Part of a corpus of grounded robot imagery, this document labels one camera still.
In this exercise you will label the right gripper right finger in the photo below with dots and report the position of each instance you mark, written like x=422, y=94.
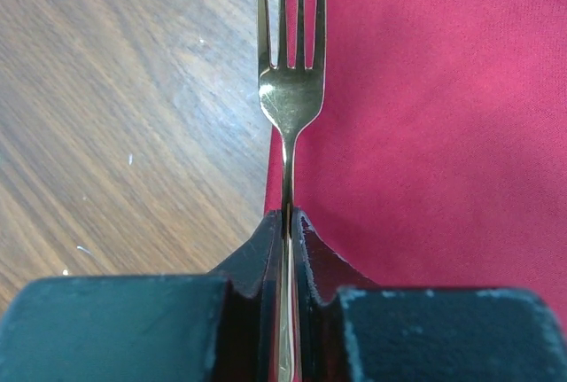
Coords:
x=353, y=329

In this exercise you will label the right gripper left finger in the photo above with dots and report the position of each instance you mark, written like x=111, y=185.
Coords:
x=215, y=326

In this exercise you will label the red cloth napkin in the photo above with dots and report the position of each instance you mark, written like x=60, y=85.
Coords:
x=439, y=156

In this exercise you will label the copper fork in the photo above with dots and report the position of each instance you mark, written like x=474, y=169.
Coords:
x=291, y=97

